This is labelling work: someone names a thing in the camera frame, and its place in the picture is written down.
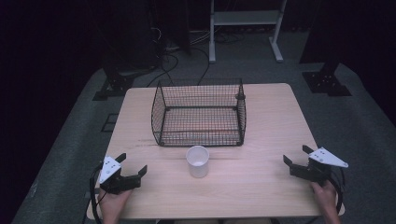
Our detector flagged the black square floor frame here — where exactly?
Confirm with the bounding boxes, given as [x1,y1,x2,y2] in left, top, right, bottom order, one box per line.
[100,113,120,133]

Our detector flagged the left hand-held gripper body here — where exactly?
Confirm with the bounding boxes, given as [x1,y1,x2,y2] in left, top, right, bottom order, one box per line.
[98,155,142,196]

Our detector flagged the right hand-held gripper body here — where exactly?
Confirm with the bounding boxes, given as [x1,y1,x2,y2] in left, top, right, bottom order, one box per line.
[289,147,349,188]

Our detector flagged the white cup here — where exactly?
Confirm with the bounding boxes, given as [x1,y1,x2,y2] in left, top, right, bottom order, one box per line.
[185,145,210,179]

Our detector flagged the white metal stand frame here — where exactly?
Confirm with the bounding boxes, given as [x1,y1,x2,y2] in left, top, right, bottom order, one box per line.
[208,0,288,64]

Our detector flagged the black stand base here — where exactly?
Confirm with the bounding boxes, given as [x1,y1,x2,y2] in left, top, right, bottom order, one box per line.
[92,60,138,102]
[301,61,353,98]

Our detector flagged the black wire mesh basket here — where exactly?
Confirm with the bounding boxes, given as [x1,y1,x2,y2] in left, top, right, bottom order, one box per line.
[150,77,248,148]

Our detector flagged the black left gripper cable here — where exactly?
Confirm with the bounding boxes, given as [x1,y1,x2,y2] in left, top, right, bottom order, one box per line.
[89,161,106,224]

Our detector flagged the person's right hand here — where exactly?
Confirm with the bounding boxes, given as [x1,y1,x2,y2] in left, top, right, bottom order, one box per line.
[309,179,339,217]

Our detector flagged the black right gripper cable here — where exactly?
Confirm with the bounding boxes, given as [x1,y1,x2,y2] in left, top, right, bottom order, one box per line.
[328,169,347,216]

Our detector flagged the black floor cables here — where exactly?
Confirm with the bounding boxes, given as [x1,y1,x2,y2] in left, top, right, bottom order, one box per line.
[145,26,247,89]

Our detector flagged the person's left hand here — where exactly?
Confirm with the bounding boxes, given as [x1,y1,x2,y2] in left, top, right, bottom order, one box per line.
[97,189,134,219]

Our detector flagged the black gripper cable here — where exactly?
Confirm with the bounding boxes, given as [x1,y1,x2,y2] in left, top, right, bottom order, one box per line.
[328,169,347,216]
[89,161,106,224]

